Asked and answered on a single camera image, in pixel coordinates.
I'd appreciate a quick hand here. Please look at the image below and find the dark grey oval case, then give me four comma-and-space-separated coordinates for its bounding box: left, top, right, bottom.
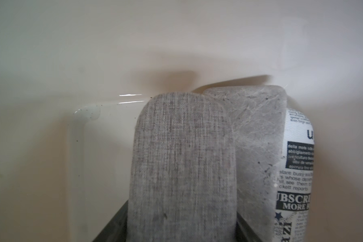
127, 92, 237, 242

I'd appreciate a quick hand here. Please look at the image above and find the grey rectangular fabric case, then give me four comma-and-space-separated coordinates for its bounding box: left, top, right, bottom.
203, 86, 287, 242

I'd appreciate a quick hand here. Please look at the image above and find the cream plastic storage box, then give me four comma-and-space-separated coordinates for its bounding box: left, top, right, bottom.
0, 1, 363, 242

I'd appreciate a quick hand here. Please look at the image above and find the newspaper print case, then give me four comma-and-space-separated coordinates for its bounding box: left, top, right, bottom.
273, 108, 314, 242

